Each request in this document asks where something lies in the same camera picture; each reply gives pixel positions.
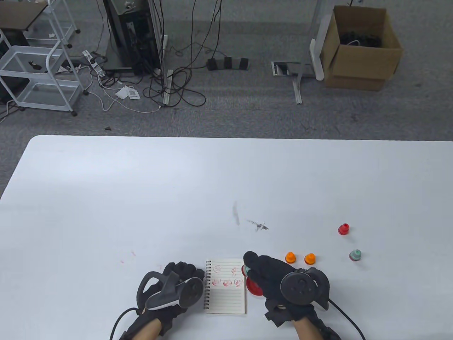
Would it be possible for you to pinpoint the black computer cabinet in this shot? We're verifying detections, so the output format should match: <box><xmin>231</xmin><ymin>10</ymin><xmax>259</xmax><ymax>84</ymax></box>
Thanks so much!
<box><xmin>102</xmin><ymin>0</ymin><xmax>164</xmax><ymax>75</ymax></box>

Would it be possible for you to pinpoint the aluminium floor rail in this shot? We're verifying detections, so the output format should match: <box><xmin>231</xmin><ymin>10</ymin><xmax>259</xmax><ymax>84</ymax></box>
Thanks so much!
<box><xmin>162</xmin><ymin>69</ymin><xmax>174</xmax><ymax>107</ymax></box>

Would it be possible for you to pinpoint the white plastic bar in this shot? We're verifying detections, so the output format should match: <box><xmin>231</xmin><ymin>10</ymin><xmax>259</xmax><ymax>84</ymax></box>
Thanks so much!
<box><xmin>310</xmin><ymin>14</ymin><xmax>331</xmax><ymax>82</ymax></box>

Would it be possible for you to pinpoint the white cable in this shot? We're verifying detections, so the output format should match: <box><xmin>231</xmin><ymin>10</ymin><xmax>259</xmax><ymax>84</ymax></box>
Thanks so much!
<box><xmin>85</xmin><ymin>66</ymin><xmax>163</xmax><ymax>114</ymax></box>

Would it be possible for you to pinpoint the person's right forearm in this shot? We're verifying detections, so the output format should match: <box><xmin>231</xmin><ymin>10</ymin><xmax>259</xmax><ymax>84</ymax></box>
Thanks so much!
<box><xmin>292</xmin><ymin>317</ymin><xmax>324</xmax><ymax>340</ymax></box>

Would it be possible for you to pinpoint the tangle of black cables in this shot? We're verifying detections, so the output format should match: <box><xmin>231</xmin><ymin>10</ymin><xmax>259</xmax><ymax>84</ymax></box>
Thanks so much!
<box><xmin>143</xmin><ymin>0</ymin><xmax>227</xmax><ymax>108</ymax></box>

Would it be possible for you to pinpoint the white paper tag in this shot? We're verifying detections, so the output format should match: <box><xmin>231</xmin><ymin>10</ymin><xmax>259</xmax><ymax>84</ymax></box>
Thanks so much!
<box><xmin>115</xmin><ymin>85</ymin><xmax>141</xmax><ymax>101</ymax></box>

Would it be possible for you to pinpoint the white wire cart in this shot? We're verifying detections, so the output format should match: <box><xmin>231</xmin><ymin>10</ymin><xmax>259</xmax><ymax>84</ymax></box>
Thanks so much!
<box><xmin>0</xmin><ymin>0</ymin><xmax>89</xmax><ymax>117</ymax></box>

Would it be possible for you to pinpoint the bundle of black cords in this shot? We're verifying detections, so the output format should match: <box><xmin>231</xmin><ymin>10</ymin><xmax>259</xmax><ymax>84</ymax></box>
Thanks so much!
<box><xmin>340</xmin><ymin>31</ymin><xmax>383</xmax><ymax>48</ymax></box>

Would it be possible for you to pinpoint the grey metal table leg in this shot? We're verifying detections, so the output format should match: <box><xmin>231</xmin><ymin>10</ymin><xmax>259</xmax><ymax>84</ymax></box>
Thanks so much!
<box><xmin>292</xmin><ymin>0</ymin><xmax>324</xmax><ymax>105</ymax></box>

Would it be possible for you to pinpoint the person's left forearm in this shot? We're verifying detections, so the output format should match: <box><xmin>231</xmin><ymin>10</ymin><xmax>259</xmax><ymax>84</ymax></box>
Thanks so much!
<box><xmin>133</xmin><ymin>317</ymin><xmax>163</xmax><ymax>340</ymax></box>

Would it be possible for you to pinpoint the white power strip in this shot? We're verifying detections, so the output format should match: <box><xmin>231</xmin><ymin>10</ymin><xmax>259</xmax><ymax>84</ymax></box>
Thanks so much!
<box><xmin>82</xmin><ymin>50</ymin><xmax>106</xmax><ymax>78</ymax></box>

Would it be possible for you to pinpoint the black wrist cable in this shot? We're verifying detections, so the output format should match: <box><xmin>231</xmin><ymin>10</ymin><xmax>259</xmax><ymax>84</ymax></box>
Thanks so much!
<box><xmin>110</xmin><ymin>307</ymin><xmax>139</xmax><ymax>340</ymax></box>
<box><xmin>328</xmin><ymin>299</ymin><xmax>366</xmax><ymax>340</ymax></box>

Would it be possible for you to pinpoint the person's left hand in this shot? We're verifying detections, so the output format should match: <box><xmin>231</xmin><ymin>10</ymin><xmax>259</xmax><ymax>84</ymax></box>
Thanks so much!
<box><xmin>136</xmin><ymin>262</ymin><xmax>206</xmax><ymax>335</ymax></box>

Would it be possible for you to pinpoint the person's right hand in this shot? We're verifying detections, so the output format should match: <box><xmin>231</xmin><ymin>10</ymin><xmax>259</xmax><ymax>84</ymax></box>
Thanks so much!
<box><xmin>243</xmin><ymin>251</ymin><xmax>315</xmax><ymax>328</ymax></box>

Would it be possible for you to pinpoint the red round ink pad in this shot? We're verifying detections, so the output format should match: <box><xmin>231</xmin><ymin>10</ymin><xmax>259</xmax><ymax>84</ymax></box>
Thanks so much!
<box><xmin>246</xmin><ymin>276</ymin><xmax>264</xmax><ymax>296</ymax></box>

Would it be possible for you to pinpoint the brown cardboard box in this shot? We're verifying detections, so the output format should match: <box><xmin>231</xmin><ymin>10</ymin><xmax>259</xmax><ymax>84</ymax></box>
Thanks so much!
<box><xmin>320</xmin><ymin>5</ymin><xmax>404</xmax><ymax>92</ymax></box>

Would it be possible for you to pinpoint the black foot pedal switch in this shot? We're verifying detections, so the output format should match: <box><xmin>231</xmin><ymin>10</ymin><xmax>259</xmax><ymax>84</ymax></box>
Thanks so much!
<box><xmin>206</xmin><ymin>57</ymin><xmax>250</xmax><ymax>71</ymax></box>

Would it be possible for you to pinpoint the black grey handheld controller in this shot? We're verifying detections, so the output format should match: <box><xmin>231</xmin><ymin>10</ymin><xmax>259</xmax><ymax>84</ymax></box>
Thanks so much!
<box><xmin>136</xmin><ymin>271</ymin><xmax>205</xmax><ymax>311</ymax></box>
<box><xmin>280</xmin><ymin>267</ymin><xmax>331</xmax><ymax>312</ymax></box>

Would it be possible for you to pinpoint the spiral lined notebook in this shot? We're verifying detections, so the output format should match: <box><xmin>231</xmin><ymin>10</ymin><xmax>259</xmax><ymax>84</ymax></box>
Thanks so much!
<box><xmin>203</xmin><ymin>258</ymin><xmax>247</xmax><ymax>315</ymax></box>

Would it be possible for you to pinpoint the brown wooden side table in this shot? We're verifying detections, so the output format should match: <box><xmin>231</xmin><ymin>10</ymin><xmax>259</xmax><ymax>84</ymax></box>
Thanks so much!
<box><xmin>0</xmin><ymin>2</ymin><xmax>48</xmax><ymax>32</ymax></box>

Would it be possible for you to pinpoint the metal floor outlet box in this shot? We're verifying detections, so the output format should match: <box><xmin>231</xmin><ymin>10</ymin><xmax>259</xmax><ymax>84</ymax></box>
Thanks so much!
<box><xmin>271</xmin><ymin>61</ymin><xmax>315</xmax><ymax>78</ymax></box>

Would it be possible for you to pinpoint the black wrist camera strap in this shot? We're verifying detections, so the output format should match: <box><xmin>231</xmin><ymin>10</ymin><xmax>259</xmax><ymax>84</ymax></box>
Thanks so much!
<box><xmin>265</xmin><ymin>308</ymin><xmax>342</xmax><ymax>340</ymax></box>

